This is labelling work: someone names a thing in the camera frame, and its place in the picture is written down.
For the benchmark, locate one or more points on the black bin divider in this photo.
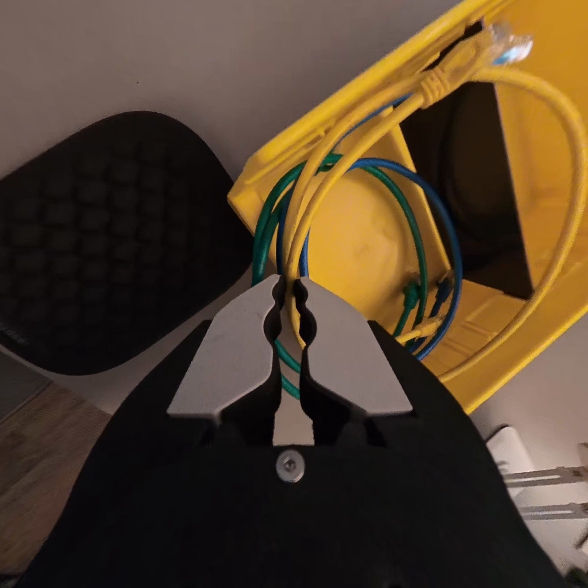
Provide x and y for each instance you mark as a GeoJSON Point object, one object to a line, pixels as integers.
{"type": "Point", "coordinates": [473, 193]}

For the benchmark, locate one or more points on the black mesh chair cushion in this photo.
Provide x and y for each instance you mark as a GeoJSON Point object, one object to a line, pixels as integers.
{"type": "Point", "coordinates": [115, 239]}

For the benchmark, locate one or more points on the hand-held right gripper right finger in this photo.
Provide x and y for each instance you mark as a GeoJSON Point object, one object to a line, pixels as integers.
{"type": "Point", "coordinates": [353, 363]}

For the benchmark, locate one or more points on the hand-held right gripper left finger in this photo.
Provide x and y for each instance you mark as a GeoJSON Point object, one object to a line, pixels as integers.
{"type": "Point", "coordinates": [229, 358]}

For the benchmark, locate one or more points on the yellow plastic bin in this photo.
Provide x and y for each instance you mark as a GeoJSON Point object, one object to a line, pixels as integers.
{"type": "Point", "coordinates": [367, 239]}

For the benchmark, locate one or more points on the white hook plate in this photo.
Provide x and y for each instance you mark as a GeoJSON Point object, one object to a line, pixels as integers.
{"type": "Point", "coordinates": [510, 450]}

